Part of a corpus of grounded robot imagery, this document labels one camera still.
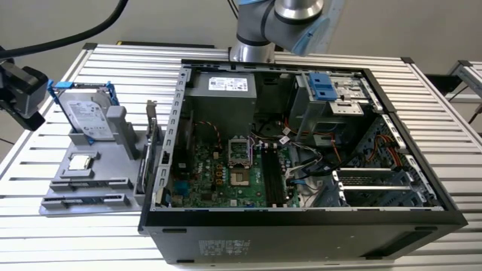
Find orange yellow power wires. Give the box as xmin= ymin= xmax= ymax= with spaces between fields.
xmin=371 ymin=134 xmax=403 ymax=172

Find black PC case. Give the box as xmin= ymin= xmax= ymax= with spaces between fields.
xmin=137 ymin=58 xmax=469 ymax=265

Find silver disk bay cage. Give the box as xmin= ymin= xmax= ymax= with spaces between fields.
xmin=332 ymin=166 xmax=436 ymax=208

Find twisted fan wire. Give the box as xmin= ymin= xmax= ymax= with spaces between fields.
xmin=192 ymin=120 xmax=224 ymax=150

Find RAM slot white clips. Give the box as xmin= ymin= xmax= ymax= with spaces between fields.
xmin=265 ymin=144 xmax=277 ymax=208
xmin=273 ymin=144 xmax=285 ymax=208

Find silver CPU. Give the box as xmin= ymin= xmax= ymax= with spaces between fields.
xmin=66 ymin=154 xmax=93 ymax=171

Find green motherboard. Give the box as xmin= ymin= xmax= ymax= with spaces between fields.
xmin=169 ymin=134 xmax=302 ymax=209

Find aluminium frame table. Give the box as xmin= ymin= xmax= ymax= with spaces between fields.
xmin=445 ymin=59 xmax=482 ymax=102

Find thick black cable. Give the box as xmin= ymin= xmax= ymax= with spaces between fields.
xmin=0 ymin=0 xmax=129 ymax=60

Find black cable bundle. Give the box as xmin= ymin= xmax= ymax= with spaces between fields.
xmin=284 ymin=146 xmax=343 ymax=184

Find thin orange wire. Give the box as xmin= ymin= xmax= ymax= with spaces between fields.
xmin=284 ymin=117 xmax=343 ymax=164

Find CPU socket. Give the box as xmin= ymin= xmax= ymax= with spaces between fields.
xmin=228 ymin=168 xmax=252 ymax=187

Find graphics card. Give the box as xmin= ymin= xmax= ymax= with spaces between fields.
xmin=134 ymin=99 xmax=162 ymax=196

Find RAM stick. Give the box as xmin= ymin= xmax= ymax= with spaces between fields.
xmin=67 ymin=181 xmax=114 ymax=189
xmin=61 ymin=197 xmax=109 ymax=204

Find grey power supply unit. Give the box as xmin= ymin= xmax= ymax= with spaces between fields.
xmin=185 ymin=72 xmax=257 ymax=136

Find blue drive latch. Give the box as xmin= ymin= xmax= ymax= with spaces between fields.
xmin=306 ymin=72 xmax=337 ymax=101

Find black case fan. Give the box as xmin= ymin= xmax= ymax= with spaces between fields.
xmin=174 ymin=110 xmax=194 ymax=155

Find metal socket cover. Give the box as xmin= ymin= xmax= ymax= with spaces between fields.
xmin=226 ymin=134 xmax=253 ymax=168

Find hard disk blue carrier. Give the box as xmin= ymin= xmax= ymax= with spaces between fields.
xmin=43 ymin=80 xmax=120 ymax=145

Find grey parts rack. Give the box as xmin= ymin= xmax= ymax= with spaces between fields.
xmin=38 ymin=106 xmax=166 ymax=218

